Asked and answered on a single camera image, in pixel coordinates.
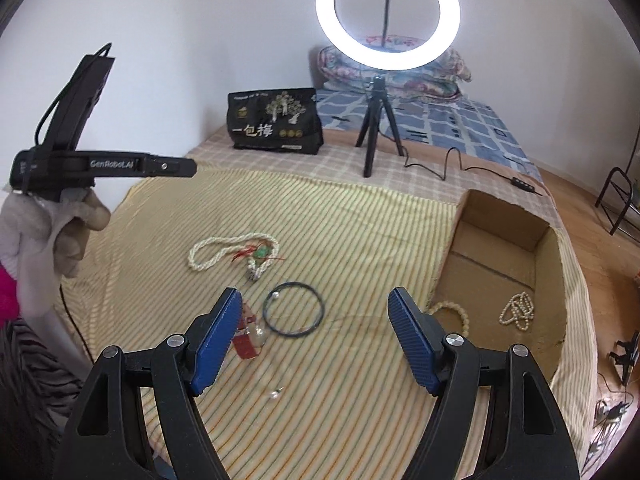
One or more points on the beige checked sheet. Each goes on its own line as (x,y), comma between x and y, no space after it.
(300,165)

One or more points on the cardboard box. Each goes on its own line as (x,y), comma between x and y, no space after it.
(500,270)

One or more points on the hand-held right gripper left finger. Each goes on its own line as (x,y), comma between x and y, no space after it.
(220,330)

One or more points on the small black floor tripod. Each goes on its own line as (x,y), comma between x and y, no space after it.
(627,355)

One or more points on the blue plaid bedsheet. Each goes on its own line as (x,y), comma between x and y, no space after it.
(450,125)

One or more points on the black printed bag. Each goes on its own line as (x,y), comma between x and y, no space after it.
(275,125)

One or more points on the pearl earring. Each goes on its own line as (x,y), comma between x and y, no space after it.
(274,395)

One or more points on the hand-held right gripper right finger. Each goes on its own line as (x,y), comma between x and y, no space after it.
(410,330)

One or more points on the black clothes rack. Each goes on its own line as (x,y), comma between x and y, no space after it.
(617,195)

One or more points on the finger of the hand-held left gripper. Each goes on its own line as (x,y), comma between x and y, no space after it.
(172,166)

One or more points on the folded floral quilt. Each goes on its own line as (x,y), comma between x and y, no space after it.
(450,70)

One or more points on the black bangle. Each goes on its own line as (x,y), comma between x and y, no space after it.
(320,305)

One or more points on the yellow striped blanket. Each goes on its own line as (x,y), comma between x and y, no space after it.
(350,235)

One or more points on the dark striped cloth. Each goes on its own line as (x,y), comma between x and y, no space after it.
(35,390)

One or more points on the person's left hand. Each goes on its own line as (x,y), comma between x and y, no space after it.
(45,240)

